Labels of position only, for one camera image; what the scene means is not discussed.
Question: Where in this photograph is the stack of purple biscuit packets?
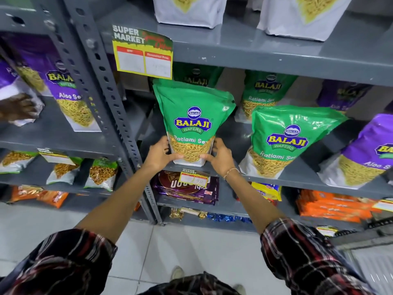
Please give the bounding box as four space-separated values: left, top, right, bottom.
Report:
152 170 220 206

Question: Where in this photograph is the person's right hand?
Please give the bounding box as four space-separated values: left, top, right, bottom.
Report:
200 137 236 182

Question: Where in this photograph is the small green white snack packet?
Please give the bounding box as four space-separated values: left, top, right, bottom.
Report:
84 157 119 193
0 151 39 175
46 157 84 185

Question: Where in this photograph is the yellow biscuit packet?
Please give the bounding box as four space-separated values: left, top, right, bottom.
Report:
251 182 282 207

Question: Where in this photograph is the stack of orange biscuit packets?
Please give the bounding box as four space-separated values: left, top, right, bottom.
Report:
296 189 382 224

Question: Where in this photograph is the row of blue wrapped candies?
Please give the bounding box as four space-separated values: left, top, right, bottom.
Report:
207 212 256 224

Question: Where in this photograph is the row of gold wrapped candies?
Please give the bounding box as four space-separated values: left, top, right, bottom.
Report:
169 207 208 220

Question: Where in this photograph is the green snack pouch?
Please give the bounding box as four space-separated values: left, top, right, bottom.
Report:
152 78 236 167
173 62 225 88
238 105 349 179
235 70 298 123

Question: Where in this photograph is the plaid shirt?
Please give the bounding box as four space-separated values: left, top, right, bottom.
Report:
0 217 379 295

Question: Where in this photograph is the large yellow green price tag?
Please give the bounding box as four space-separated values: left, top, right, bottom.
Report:
112 24 174 80

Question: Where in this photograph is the person's left forearm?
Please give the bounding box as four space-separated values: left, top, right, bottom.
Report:
75 164 154 244

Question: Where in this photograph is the small yellow price tag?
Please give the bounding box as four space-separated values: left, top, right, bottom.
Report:
37 147 76 166
372 198 393 212
179 168 211 186

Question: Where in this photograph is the white snack pouch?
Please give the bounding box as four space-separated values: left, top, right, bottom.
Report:
152 0 228 29
257 0 354 42

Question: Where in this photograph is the orange snack packet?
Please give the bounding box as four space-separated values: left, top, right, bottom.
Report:
36 190 70 209
9 185 44 203

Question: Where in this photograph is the grey metal shelf rack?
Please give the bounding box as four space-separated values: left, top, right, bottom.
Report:
0 0 155 225
63 0 393 234

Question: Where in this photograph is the person's left hand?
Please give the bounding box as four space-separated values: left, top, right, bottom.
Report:
144 136 182 173

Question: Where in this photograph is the purple snack pouch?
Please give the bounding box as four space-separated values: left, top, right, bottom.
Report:
0 59 45 127
316 80 374 113
317 113 393 190
8 33 102 133

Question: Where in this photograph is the person's right forearm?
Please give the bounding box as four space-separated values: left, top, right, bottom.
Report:
224 173 287 234

